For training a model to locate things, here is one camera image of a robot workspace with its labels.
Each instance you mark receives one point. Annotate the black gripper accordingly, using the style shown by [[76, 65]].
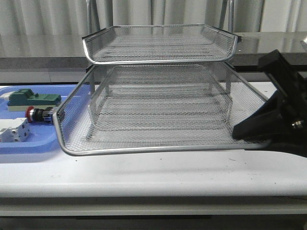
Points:
[[283, 117]]

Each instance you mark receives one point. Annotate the silver mesh tray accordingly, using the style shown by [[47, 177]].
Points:
[[78, 137], [148, 44], [176, 100]]

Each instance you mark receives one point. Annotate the red emergency stop button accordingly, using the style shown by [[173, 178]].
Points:
[[35, 115]]

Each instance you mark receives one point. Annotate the silver mesh bottom tray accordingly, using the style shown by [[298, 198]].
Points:
[[176, 100]]

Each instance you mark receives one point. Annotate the silver mesh top tray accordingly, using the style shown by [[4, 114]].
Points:
[[148, 44]]

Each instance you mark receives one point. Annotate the white circuit breaker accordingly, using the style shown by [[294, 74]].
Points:
[[14, 130]]

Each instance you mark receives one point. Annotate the grey stone counter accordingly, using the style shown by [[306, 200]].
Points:
[[51, 59]]

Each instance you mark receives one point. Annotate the green and beige switch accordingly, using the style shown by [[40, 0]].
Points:
[[21, 99]]

